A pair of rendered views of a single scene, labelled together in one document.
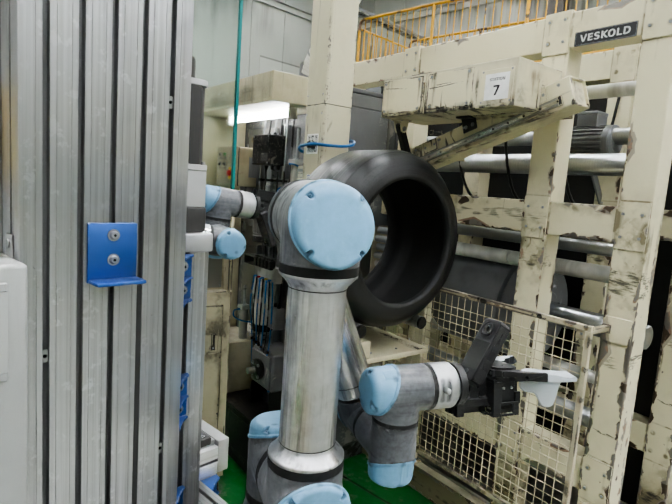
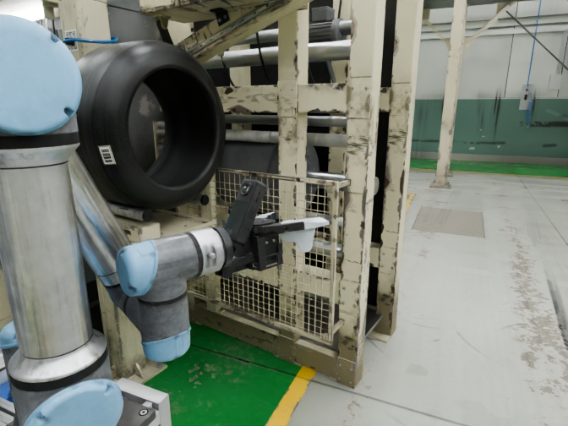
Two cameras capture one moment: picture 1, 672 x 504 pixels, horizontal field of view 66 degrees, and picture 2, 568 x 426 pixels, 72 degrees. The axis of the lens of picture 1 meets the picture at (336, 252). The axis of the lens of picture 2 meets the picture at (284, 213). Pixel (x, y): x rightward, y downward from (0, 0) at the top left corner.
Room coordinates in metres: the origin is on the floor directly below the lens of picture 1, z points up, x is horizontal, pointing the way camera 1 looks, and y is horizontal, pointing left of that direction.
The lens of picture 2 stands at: (0.20, -0.11, 1.28)
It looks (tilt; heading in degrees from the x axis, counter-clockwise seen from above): 15 degrees down; 341
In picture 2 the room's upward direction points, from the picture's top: straight up
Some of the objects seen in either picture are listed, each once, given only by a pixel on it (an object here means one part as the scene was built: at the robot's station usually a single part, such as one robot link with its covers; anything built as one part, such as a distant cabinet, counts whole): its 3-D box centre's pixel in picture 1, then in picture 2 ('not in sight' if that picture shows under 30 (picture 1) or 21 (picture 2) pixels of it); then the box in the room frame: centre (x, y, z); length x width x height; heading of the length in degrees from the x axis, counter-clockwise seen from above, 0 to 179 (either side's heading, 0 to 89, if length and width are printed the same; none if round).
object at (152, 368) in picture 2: not in sight; (128, 368); (2.03, 0.07, 0.02); 0.27 x 0.27 x 0.04; 37
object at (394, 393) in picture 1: (396, 390); (159, 264); (0.79, -0.11, 1.04); 0.11 x 0.08 x 0.09; 111
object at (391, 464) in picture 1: (387, 442); (161, 317); (0.81, -0.11, 0.94); 0.11 x 0.08 x 0.11; 21
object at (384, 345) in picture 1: (357, 341); (150, 226); (1.84, -0.10, 0.80); 0.37 x 0.36 x 0.02; 127
